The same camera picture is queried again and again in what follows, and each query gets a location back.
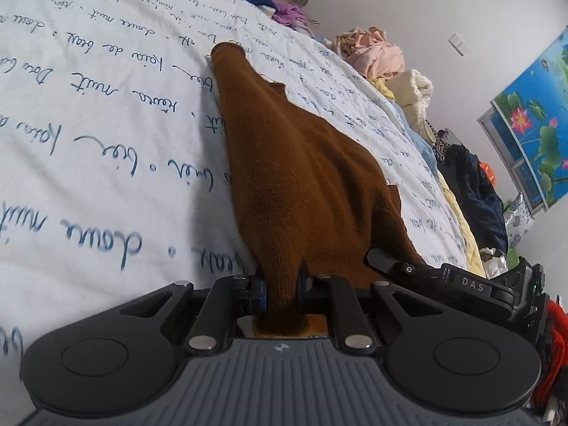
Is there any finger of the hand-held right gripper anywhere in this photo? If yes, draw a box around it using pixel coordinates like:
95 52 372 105
366 248 446 283

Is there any dark clothes pile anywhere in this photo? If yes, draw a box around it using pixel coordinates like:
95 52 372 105
437 142 509 255

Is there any cream cloth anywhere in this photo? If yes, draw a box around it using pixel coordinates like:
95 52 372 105
390 69 438 143

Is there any yellow cloth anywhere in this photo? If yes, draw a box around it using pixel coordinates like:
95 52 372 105
370 77 397 101

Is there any white wall switch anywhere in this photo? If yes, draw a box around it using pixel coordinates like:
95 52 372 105
448 33 471 56

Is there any purple cloth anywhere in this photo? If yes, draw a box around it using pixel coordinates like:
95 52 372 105
271 2 312 30

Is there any lotus wall poster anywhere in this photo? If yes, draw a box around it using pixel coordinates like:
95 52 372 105
477 27 568 210

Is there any white printed bed sheet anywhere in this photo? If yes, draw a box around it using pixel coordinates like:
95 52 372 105
0 0 472 365

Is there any pale yellow blanket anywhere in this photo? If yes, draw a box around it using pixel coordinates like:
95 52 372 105
438 172 487 277

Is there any red cloth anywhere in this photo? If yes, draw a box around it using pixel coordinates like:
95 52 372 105
530 299 568 410

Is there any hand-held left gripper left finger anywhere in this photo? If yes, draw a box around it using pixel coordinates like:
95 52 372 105
129 274 269 356

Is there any black white patterned cloth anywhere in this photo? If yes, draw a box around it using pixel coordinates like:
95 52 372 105
432 128 465 161

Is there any brown knit garment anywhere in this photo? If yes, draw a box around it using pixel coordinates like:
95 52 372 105
210 41 427 339

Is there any light blue cloth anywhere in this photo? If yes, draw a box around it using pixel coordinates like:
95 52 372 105
398 109 441 175

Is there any pink clothes pile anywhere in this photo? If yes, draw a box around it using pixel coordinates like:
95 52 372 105
333 27 407 79

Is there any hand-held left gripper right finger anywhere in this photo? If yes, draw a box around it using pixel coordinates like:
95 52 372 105
296 273 435 352

